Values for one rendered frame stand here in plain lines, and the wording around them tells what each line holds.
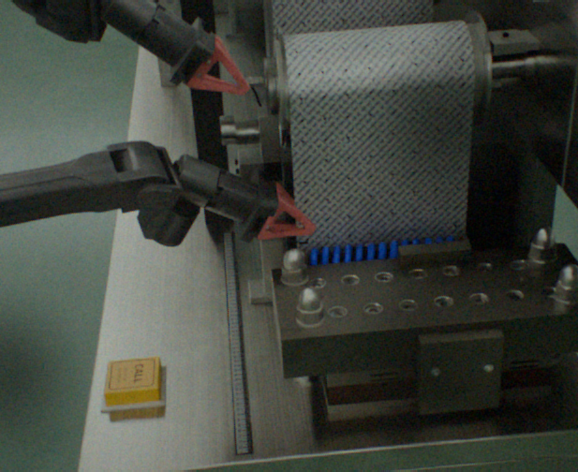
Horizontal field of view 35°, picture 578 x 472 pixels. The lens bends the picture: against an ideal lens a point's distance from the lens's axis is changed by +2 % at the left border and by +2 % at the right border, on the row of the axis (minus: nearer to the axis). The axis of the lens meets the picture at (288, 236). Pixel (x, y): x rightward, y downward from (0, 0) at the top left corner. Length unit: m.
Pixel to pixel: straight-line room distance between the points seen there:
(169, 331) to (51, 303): 1.81
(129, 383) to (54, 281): 2.04
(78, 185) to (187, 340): 0.32
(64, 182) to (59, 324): 1.93
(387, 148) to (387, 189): 0.06
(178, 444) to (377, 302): 0.30
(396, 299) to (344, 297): 0.07
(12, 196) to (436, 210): 0.55
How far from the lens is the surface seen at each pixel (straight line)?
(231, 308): 1.39
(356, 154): 1.21
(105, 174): 1.14
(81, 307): 3.10
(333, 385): 1.17
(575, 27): 1.14
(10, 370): 2.90
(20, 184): 1.13
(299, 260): 1.18
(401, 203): 1.25
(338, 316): 1.15
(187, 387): 1.25
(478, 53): 1.21
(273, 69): 1.20
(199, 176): 1.18
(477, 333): 1.13
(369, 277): 1.21
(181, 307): 1.41
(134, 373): 1.25
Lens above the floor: 1.69
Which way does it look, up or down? 30 degrees down
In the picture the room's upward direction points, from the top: 3 degrees counter-clockwise
